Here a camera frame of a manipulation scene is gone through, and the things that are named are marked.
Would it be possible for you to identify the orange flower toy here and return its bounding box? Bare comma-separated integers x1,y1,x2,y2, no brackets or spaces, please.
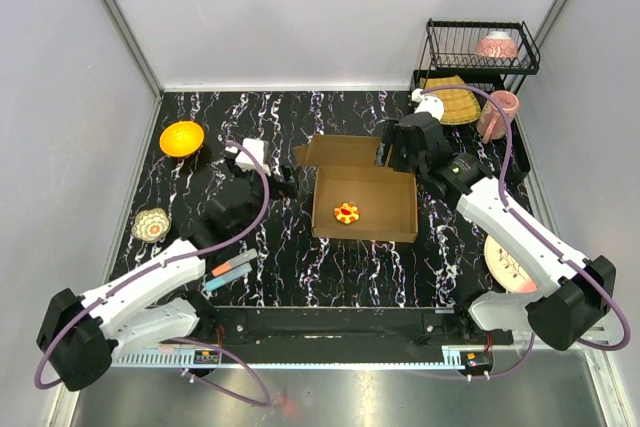
333,202,360,225

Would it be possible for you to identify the brown cardboard box sheet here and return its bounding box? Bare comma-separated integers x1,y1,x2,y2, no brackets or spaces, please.
293,134,419,243

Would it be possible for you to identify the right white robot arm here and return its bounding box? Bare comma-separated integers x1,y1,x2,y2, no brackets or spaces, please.
375,112,616,351

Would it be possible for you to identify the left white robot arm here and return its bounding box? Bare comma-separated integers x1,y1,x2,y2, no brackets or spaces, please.
34,166,299,391

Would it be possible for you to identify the yellow woven plate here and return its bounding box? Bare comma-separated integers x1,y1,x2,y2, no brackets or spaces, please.
419,75,481,126

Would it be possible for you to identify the pink mug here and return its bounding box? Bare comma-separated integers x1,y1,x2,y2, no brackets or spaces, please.
476,90,520,144

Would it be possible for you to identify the blue marker pen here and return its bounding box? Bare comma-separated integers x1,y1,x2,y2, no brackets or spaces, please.
204,263,252,292

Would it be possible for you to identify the orange bowl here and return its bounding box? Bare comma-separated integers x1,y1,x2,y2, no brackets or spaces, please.
159,121,205,158

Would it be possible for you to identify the small floral patterned bowl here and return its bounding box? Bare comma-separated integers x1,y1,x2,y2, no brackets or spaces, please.
131,207,171,243

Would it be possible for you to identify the pink patterned bowl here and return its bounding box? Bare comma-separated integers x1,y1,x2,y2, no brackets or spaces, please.
475,31,519,59

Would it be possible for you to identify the pink round plate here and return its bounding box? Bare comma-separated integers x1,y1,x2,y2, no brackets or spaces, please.
484,236,536,293

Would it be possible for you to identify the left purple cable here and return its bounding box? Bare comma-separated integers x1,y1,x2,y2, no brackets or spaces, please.
33,140,277,407

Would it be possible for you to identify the purple cable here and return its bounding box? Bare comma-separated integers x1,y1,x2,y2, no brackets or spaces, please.
417,85,632,381
33,140,277,407

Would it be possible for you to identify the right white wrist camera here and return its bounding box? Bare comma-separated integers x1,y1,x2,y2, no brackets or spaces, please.
411,88,445,121

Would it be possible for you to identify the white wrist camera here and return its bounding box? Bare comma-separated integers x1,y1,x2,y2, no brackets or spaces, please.
225,138,270,176
411,88,445,121

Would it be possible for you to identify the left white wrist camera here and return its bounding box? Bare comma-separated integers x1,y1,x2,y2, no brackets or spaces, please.
225,138,270,176

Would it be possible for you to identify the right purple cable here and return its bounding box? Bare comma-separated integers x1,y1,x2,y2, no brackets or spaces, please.
417,85,632,381

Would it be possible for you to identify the black wire dish rack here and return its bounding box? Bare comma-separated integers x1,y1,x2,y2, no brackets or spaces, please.
410,18,542,186

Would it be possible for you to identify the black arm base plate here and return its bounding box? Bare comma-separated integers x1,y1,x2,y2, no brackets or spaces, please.
189,307,513,365

